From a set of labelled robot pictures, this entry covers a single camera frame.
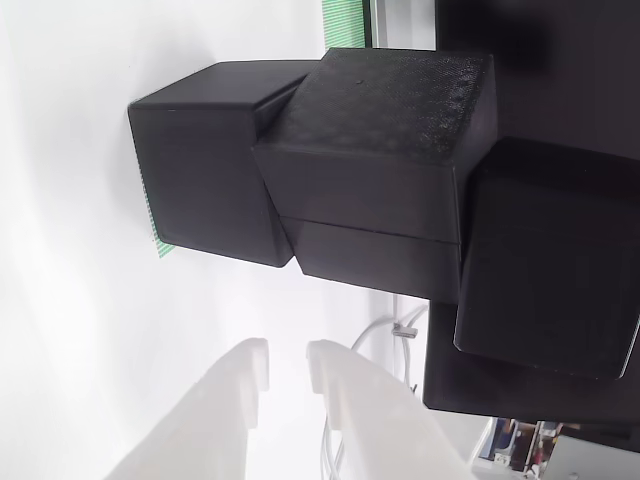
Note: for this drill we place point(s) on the green striped square marker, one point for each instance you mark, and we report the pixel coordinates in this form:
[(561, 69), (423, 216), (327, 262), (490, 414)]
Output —
[(162, 250)]

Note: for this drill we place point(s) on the green striped table-edge strip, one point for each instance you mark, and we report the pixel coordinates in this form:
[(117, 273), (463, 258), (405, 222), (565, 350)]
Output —
[(342, 22)]

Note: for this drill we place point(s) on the black monitor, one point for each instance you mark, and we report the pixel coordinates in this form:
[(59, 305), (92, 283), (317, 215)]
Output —
[(575, 75)]

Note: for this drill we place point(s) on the black cube block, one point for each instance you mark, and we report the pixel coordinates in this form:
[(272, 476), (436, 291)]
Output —
[(370, 190), (550, 260), (200, 180)]

